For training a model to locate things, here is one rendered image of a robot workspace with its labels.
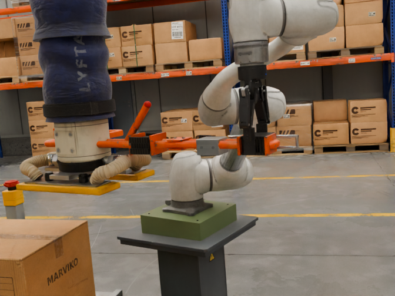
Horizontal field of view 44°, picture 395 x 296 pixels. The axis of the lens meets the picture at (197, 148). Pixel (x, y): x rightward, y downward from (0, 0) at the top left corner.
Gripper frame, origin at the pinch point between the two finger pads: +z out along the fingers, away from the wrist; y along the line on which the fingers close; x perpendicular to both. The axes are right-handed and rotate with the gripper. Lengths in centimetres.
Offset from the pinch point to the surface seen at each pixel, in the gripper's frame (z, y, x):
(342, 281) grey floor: 127, -204, -28
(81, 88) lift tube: -17, 9, -51
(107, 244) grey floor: 126, -214, -242
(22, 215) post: 40, -33, -134
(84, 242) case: 39, -11, -76
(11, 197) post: 30, -29, -134
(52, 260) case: 38, 9, -72
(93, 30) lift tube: -34, 4, -48
